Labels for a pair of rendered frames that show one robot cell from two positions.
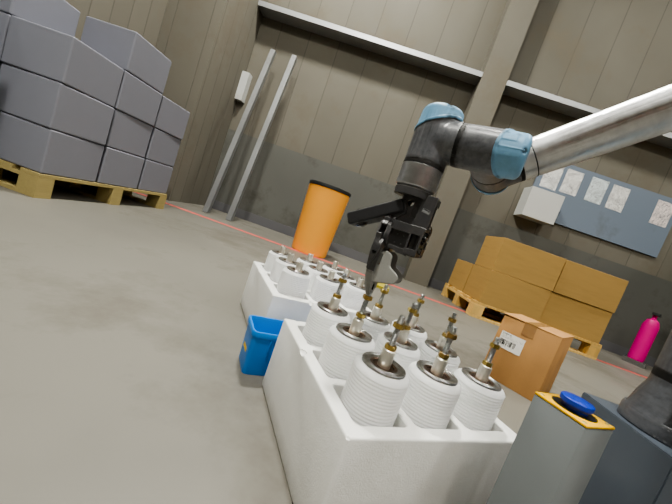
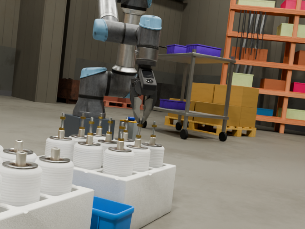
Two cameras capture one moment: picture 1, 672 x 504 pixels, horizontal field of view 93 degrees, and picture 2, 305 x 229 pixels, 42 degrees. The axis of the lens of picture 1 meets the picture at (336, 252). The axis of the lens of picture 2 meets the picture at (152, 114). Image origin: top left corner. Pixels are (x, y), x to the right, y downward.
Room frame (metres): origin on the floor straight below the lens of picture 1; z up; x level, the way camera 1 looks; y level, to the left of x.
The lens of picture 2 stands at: (1.45, 0.99, 0.44)
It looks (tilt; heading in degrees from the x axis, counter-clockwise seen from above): 3 degrees down; 230
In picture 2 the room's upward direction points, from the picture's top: 7 degrees clockwise
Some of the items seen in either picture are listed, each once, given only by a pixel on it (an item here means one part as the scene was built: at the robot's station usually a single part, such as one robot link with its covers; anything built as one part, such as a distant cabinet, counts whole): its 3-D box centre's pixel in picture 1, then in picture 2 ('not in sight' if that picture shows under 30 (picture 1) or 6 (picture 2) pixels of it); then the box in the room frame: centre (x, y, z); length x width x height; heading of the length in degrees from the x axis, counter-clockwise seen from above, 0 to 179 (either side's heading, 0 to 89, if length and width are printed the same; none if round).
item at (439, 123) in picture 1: (435, 139); (149, 32); (0.60, -0.10, 0.65); 0.09 x 0.08 x 0.11; 64
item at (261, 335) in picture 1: (296, 350); (79, 219); (0.87, 0.01, 0.06); 0.30 x 0.11 x 0.12; 115
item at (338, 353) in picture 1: (338, 374); (134, 173); (0.61, -0.09, 0.16); 0.10 x 0.10 x 0.18
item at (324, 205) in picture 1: (319, 220); not in sight; (3.40, 0.28, 0.37); 0.47 x 0.46 x 0.73; 2
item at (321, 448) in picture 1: (374, 408); (103, 186); (0.66, -0.19, 0.09); 0.39 x 0.39 x 0.18; 25
